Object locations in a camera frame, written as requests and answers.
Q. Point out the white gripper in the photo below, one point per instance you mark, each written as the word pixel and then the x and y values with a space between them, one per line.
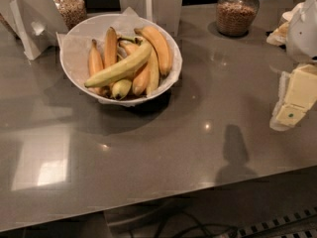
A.
pixel 303 34

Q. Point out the curved yellow banana right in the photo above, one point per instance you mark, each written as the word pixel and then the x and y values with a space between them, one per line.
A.
pixel 161 46

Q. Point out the slim yellow banana right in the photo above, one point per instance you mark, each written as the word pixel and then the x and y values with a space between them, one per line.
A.
pixel 153 64

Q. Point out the orange-yellow lower banana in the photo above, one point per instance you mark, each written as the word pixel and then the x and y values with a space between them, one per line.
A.
pixel 141 80

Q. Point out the long greenish yellow banana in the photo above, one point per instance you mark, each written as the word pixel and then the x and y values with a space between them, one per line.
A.
pixel 122 68

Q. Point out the short banana centre back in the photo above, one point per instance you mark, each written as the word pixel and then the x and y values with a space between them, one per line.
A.
pixel 128 47

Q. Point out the small green-tipped banana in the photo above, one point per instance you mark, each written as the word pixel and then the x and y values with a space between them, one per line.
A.
pixel 121 89

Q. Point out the upright yellow banana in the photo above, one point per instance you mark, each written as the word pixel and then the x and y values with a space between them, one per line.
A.
pixel 110 47

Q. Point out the yellow banana far left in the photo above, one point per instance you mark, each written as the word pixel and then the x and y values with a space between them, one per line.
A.
pixel 96 64

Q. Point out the white bowl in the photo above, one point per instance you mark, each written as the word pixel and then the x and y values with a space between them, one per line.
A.
pixel 76 53

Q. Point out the glass jar of grains right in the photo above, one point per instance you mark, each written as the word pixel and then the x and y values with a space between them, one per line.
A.
pixel 234 17

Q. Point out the glass jar of grains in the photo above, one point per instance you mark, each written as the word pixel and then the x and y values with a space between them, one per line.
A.
pixel 234 17
pixel 73 12

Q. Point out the white napkin holder centre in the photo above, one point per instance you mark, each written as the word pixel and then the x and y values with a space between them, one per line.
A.
pixel 166 13

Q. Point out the white napkin holder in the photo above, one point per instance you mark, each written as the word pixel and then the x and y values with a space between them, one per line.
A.
pixel 36 22
pixel 166 13

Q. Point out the black white striped strip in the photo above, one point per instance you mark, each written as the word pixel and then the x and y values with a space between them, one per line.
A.
pixel 299 224

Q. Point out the glass jar of grains left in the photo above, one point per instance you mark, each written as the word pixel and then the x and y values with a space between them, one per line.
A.
pixel 73 12

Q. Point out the white napkin holder left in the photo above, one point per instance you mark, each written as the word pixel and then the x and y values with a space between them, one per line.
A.
pixel 36 22

